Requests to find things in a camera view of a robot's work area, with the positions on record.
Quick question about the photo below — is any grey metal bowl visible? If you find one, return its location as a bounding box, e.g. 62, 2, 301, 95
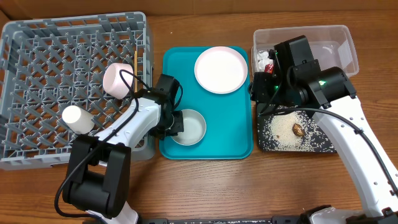
172, 109, 206, 146

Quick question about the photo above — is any brown food scrap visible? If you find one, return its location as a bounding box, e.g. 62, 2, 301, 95
292, 123, 305, 138

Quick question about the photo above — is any large white plate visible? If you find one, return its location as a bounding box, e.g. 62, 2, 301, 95
194, 46, 248, 94

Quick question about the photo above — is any small white bowl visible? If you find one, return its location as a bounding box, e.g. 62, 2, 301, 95
103, 63, 133, 100

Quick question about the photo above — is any wooden chopstick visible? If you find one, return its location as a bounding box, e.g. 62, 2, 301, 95
134, 50, 138, 92

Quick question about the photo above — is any white cup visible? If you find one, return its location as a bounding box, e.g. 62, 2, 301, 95
62, 105, 95, 134

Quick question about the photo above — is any red snack wrapper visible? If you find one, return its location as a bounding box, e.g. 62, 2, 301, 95
264, 63, 274, 74

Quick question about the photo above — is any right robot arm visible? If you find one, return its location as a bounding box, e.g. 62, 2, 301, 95
249, 35, 397, 223

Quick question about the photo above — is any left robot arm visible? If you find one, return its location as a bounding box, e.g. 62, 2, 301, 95
54, 74, 184, 223

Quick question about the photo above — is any black tray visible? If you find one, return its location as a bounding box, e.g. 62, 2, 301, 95
255, 102, 338, 153

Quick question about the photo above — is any teal plastic tray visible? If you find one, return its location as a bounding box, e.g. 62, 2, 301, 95
159, 47, 254, 159

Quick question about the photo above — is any clear plastic bin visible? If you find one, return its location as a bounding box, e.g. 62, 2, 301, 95
251, 25, 359, 77

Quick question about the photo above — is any grey plastic dish rack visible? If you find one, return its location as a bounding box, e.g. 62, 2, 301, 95
1, 12, 154, 170

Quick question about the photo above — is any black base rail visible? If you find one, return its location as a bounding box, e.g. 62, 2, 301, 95
137, 215, 302, 224

